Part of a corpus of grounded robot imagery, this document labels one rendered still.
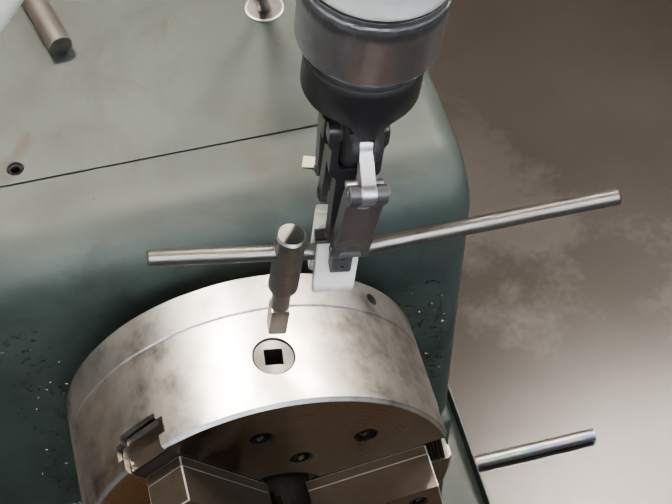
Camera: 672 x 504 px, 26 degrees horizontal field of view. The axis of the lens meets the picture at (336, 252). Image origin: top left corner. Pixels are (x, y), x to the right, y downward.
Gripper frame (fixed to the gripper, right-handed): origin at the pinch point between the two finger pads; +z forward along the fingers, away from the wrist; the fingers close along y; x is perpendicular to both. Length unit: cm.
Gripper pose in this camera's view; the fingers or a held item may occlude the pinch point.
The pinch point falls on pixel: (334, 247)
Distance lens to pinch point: 103.4
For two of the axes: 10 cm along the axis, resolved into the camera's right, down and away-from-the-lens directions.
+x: -9.8, 0.6, -1.6
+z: -0.9, 6.1, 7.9
